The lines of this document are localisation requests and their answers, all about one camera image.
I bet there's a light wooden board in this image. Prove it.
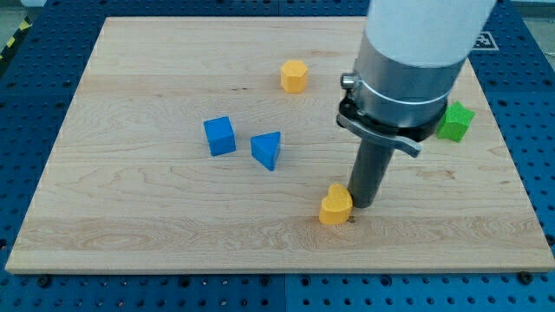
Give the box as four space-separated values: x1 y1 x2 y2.
6 17 554 274

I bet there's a yellow heart block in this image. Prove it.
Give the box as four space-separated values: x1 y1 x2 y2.
319 184 353 224

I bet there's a yellow black hazard tape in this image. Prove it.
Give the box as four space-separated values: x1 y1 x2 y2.
1 16 33 62

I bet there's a black clamp with silver lever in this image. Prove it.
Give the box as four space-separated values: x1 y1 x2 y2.
336 73 447 158

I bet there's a green star block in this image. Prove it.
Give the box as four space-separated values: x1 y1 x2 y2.
436 101 475 142

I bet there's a blue cube block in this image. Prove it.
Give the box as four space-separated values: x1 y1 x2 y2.
203 116 236 156

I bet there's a white fiducial marker tag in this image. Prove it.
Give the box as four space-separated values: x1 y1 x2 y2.
472 31 499 52

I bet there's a blue triangle block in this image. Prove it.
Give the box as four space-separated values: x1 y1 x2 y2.
250 132 281 171

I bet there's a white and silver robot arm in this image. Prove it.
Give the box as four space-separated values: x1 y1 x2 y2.
336 0 496 208

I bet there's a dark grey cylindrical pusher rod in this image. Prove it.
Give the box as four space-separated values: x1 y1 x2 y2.
348 140 394 209

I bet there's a yellow hexagon block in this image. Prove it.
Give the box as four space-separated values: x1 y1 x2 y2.
280 60 308 94

